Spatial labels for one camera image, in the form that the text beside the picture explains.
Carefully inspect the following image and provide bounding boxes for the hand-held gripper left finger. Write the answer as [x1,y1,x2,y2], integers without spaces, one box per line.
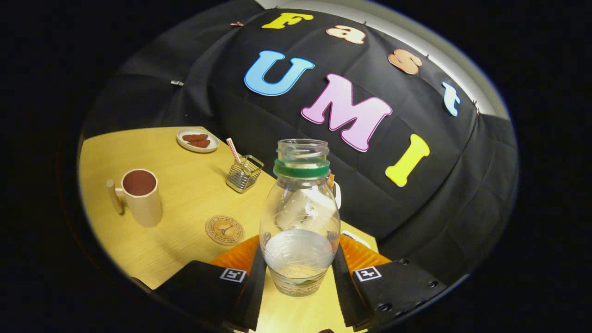
[155,235,267,332]

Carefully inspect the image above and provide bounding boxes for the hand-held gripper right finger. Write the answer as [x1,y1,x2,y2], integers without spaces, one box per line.
[332,234,448,332]

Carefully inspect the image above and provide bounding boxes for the round wooden coaster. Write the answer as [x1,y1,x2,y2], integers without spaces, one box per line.
[205,215,245,246]

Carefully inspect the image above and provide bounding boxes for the beige cup with maroon inside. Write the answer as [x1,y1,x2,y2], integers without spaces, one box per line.
[105,169,163,227]

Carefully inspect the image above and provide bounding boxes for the clear plastic juice bottle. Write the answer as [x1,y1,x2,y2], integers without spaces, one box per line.
[259,139,341,297]

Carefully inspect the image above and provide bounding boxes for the white divided dish with beans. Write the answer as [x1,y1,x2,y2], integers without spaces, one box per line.
[341,230,371,249]

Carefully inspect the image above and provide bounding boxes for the wooden table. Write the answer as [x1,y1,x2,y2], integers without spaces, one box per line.
[79,126,380,333]

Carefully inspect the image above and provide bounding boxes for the black backdrop cloth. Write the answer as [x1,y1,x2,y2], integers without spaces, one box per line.
[81,6,518,284]

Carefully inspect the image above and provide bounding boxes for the white round plate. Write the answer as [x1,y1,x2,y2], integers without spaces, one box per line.
[177,128,220,154]

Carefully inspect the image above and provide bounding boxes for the metal wire basket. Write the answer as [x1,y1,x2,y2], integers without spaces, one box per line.
[226,155,265,193]

